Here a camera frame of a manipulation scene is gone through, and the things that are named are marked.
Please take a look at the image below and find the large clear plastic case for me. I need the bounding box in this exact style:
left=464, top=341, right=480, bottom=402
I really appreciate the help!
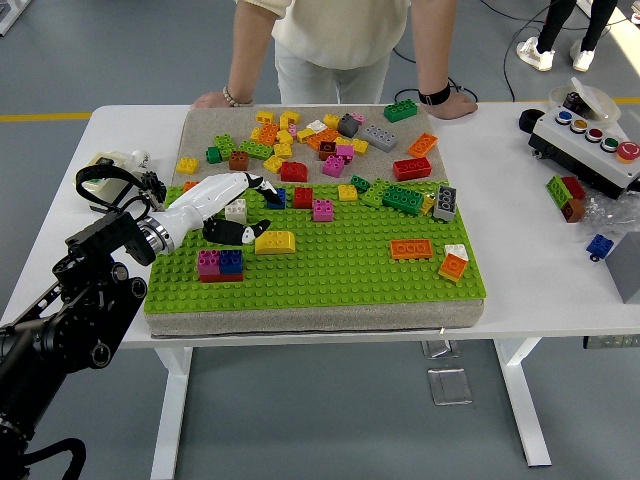
left=427, top=368, right=474, bottom=406

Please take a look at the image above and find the yellow curved brick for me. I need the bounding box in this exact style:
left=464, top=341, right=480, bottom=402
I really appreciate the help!
left=254, top=230, right=297, bottom=256

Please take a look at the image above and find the blue brick with keyring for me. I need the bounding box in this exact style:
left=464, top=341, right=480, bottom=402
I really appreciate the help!
left=585, top=233, right=615, bottom=262

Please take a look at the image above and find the clear plastic bag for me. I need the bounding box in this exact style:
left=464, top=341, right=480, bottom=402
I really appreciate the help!
left=579, top=192, right=640, bottom=239

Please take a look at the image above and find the orange and yellow brick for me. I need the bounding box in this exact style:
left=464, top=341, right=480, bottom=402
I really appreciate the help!
left=438, top=252, right=468, bottom=283

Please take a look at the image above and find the blue sloped brick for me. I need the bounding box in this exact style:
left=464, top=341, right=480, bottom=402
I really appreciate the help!
left=218, top=248, right=245, bottom=275

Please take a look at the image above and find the person's left hand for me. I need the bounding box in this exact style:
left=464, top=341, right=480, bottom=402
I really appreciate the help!
left=427, top=92, right=480, bottom=122

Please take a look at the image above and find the white table leg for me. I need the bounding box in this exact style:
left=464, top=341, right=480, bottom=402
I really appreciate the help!
left=149, top=346, right=194, bottom=480
left=492, top=338, right=553, bottom=469

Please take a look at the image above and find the green studded baseplate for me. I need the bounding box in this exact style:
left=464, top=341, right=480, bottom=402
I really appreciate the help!
left=142, top=178, right=489, bottom=315

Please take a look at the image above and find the black floor cable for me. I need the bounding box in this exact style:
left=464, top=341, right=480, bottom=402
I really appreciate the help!
left=393, top=49, right=480, bottom=105
left=501, top=0, right=556, bottom=103

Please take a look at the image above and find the clear plastic container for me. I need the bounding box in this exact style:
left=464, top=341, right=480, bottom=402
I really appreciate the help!
left=548, top=76, right=622, bottom=126

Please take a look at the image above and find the dark grey sloped brick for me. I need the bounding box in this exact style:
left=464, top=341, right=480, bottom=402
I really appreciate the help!
left=336, top=113, right=361, bottom=138

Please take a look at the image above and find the black wristband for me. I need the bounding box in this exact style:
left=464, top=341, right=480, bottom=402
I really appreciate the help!
left=417, top=82, right=452, bottom=107

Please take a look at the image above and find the beige switch box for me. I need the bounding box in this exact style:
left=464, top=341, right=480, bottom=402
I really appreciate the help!
left=79, top=149, right=135, bottom=211

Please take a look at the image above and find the grey two-by-four brick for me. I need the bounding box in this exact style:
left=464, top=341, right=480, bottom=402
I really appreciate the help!
left=360, top=123, right=399, bottom=153
left=432, top=183, right=458, bottom=222

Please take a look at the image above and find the dark green two-by-four brick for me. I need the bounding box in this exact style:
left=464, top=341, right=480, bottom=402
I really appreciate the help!
left=382, top=183, right=426, bottom=216
left=383, top=97, right=420, bottom=124

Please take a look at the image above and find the bead bracelet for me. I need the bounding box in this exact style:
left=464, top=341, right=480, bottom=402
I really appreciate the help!
left=222, top=85, right=255, bottom=109

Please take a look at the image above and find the table height control panel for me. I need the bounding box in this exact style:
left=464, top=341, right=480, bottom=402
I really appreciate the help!
left=582, top=334, right=640, bottom=350

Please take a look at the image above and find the white two-by-two brick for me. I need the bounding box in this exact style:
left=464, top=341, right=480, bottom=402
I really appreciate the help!
left=224, top=198, right=249, bottom=225

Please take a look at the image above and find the red curved brick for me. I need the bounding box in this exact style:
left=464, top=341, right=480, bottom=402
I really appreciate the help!
left=279, top=160, right=309, bottom=183

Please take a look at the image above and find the lime green two-by-four brick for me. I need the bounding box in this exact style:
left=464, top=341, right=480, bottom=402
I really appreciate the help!
left=237, top=139, right=275, bottom=161

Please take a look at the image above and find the large orange brick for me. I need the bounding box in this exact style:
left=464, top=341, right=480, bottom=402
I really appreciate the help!
left=304, top=127, right=342, bottom=151

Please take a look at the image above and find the white desk frame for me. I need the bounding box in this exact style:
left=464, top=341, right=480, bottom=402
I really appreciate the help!
left=0, top=0, right=27, bottom=37

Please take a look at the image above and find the black ring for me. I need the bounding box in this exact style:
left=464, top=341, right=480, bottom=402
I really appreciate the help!
left=518, top=108, right=546, bottom=135

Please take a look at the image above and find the person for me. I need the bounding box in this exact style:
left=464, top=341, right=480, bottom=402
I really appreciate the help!
left=235, top=0, right=459, bottom=106

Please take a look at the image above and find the white push-button control box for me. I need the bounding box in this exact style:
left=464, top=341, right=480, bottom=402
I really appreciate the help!
left=528, top=107, right=640, bottom=200

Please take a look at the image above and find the magenta two-by-two brick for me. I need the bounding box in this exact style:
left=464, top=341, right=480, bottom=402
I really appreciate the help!
left=322, top=154, right=347, bottom=179

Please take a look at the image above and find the person's right hand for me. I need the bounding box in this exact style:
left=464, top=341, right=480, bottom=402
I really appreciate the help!
left=190, top=92, right=229, bottom=111

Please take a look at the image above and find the red two-by-four brick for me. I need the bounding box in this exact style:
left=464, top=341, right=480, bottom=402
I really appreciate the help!
left=198, top=271, right=246, bottom=284
left=392, top=156, right=433, bottom=182

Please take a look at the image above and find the black gear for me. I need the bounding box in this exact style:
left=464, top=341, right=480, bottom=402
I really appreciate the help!
left=140, top=171, right=168, bottom=204

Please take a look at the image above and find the grey box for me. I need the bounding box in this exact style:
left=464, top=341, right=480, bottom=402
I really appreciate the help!
left=603, top=230, right=640, bottom=305

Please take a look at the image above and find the small clear plastic case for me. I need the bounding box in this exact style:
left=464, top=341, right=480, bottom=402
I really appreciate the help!
left=421, top=339, right=454, bottom=359

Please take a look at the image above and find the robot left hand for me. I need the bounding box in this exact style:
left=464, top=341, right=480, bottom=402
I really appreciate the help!
left=149, top=171, right=282, bottom=251

